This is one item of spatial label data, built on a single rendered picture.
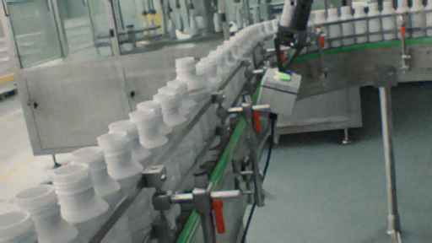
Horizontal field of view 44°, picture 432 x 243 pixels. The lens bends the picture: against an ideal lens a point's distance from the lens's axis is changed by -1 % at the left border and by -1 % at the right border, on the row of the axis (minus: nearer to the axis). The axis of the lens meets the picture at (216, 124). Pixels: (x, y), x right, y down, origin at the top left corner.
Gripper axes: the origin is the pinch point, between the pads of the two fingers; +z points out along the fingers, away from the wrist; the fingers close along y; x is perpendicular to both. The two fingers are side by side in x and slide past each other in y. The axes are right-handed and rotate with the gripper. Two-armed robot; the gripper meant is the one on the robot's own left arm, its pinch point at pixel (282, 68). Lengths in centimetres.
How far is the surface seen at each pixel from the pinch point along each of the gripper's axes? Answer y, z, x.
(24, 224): 81, 2, -15
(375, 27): -126, -4, 33
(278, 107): 4.3, 7.5, 1.3
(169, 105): 35.1, 3.5, -15.5
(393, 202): -126, 72, 64
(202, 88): 17.7, 4.0, -13.6
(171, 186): 46.3, 11.8, -10.6
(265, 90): 4.2, 4.6, -2.3
